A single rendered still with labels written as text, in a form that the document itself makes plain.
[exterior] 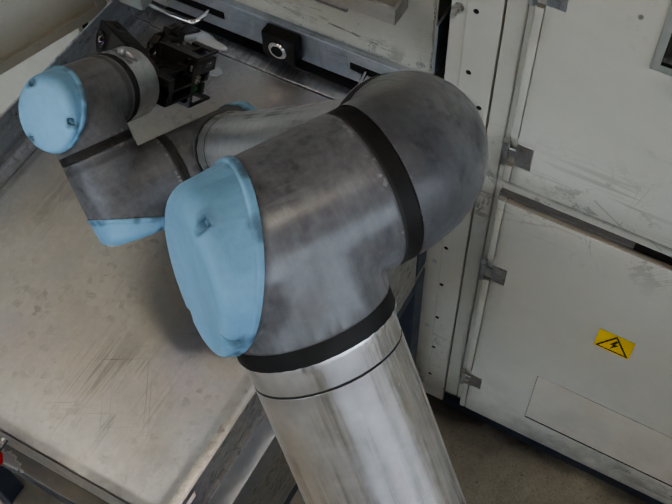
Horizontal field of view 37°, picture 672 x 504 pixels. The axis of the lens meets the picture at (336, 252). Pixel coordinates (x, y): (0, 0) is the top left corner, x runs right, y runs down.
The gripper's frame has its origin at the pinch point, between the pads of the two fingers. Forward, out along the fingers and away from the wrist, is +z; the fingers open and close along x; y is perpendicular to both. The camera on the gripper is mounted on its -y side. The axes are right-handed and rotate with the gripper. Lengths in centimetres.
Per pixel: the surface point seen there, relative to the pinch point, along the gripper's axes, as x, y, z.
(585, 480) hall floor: -80, 75, 55
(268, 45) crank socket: -1.7, 3.6, 13.0
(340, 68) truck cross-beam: -1.9, 14.8, 16.2
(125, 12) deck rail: -5.6, -22.3, 12.2
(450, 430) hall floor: -82, 46, 52
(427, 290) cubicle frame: -43, 35, 36
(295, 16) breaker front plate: 3.8, 6.4, 14.2
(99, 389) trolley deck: -35, 14, -35
